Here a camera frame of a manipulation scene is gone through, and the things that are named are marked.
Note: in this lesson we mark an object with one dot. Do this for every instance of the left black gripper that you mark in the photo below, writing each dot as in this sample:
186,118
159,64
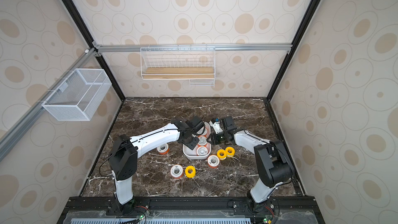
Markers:
192,145

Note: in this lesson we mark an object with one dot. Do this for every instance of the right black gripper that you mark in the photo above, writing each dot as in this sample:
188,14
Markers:
214,137

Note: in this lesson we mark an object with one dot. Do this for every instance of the yellow tape roll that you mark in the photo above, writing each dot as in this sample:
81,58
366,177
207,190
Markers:
230,151
190,172
221,154

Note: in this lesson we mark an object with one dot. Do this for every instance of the white plastic storage box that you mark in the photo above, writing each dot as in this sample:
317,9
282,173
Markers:
191,154

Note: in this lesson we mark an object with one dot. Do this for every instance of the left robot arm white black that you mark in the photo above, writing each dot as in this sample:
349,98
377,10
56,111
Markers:
126,151

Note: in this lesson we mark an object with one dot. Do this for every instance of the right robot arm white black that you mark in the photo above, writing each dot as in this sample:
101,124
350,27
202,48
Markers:
274,165

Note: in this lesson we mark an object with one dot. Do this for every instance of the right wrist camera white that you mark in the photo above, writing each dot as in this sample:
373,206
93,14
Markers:
216,125

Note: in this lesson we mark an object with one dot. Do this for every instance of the white wire shelf wooden board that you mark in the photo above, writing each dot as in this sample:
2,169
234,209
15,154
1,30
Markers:
198,66

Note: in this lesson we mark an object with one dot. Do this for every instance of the white mesh wire basket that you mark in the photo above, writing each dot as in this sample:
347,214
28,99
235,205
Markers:
79,95

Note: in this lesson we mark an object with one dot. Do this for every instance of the aluminium rail back wall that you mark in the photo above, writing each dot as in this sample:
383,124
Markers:
192,47

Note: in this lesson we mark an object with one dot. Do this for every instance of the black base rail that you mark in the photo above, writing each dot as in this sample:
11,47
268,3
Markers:
191,210

